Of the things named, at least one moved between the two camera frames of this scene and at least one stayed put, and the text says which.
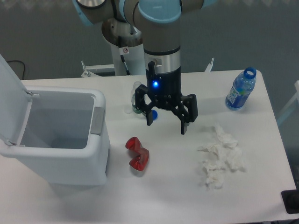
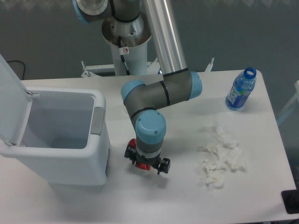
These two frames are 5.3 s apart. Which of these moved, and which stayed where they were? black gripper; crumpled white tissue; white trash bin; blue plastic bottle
Moved: black gripper
Stayed: blue plastic bottle; crumpled white tissue; white trash bin
